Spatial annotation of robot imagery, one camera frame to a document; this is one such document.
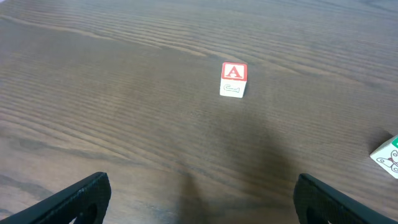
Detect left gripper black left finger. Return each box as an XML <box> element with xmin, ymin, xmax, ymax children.
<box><xmin>1</xmin><ymin>172</ymin><xmax>111</xmax><ymax>224</ymax></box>

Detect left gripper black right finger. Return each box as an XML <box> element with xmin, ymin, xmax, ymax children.
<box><xmin>293</xmin><ymin>173</ymin><xmax>397</xmax><ymax>224</ymax></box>

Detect red letter A block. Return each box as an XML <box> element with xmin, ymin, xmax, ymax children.
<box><xmin>220</xmin><ymin>62</ymin><xmax>248</xmax><ymax>98</ymax></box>

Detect green letter wooden block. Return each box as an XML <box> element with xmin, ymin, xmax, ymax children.
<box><xmin>369</xmin><ymin>136</ymin><xmax>398</xmax><ymax>179</ymax></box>

